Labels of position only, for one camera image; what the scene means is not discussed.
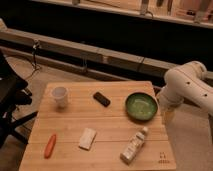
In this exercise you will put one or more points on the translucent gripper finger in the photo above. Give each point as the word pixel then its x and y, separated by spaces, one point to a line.
pixel 167 116

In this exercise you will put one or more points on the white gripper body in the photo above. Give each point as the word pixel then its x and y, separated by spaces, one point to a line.
pixel 165 105

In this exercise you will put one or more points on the white sponge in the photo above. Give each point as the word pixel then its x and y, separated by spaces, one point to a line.
pixel 87 138

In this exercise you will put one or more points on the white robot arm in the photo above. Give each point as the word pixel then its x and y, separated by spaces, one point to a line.
pixel 185 81

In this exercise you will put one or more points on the green ceramic bowl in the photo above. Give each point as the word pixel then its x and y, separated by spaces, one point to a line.
pixel 141 106

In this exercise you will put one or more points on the white plastic bottle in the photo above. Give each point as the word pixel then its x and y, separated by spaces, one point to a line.
pixel 135 144

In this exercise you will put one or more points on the black rectangular block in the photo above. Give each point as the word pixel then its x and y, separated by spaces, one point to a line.
pixel 101 99

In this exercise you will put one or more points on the orange carrot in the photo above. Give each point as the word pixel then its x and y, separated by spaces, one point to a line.
pixel 50 146

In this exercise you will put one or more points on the black office chair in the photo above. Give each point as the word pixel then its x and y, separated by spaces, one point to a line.
pixel 12 94

